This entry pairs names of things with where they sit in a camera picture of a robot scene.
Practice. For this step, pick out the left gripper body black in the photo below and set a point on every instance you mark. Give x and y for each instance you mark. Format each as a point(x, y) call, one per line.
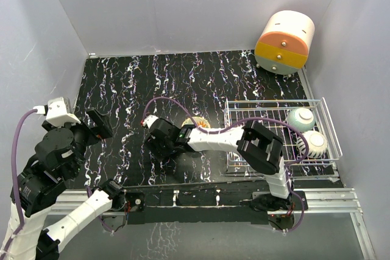
point(85, 136)

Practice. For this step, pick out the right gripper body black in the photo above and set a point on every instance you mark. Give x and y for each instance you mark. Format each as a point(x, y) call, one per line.
point(160, 148)

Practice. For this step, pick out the light green bowl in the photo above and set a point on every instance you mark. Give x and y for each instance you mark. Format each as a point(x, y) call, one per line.
point(301, 119)

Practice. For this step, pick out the white striped bowl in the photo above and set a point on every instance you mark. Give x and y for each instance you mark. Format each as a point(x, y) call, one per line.
point(317, 144)

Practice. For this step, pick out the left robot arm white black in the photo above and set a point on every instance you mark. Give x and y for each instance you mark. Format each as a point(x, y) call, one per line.
point(57, 158)

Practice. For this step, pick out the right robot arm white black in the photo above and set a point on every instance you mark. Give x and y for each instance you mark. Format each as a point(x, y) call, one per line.
point(256, 144)

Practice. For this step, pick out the orange flower bowl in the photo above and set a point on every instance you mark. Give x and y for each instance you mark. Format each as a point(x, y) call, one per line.
point(197, 120)

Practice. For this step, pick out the black front mounting bar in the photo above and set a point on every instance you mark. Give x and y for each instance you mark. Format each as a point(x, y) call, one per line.
point(209, 205)

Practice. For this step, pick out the round drawer cabinet pastel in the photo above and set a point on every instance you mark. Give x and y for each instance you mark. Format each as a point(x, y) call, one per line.
point(284, 45)

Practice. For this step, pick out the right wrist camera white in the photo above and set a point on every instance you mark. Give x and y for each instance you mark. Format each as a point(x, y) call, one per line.
point(149, 121)

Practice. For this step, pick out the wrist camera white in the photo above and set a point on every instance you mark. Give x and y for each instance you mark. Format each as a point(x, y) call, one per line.
point(149, 121)
point(60, 112)

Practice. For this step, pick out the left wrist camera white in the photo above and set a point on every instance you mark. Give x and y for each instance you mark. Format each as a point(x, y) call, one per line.
point(60, 112)

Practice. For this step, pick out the white wire dish rack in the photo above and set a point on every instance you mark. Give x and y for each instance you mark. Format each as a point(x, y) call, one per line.
point(278, 110)

